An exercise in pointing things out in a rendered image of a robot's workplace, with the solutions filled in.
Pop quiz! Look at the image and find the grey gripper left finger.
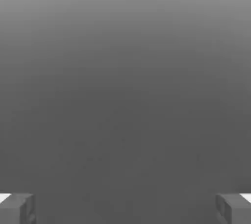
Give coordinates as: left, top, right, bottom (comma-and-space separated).
0, 192, 37, 224

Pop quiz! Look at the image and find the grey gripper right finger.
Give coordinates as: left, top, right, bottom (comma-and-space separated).
215, 193, 251, 224

